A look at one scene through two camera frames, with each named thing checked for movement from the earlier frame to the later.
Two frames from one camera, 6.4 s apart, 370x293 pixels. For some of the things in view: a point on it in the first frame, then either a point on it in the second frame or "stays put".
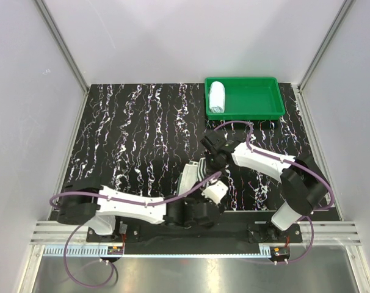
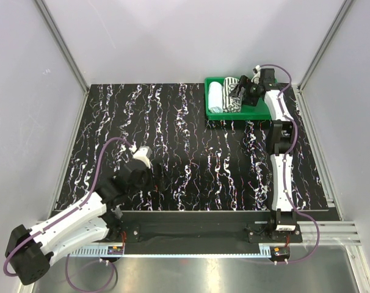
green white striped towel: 193,174 → 232,104
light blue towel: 217,97 stays put
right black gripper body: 212,162 → 250,96
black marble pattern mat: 143,142 stays put
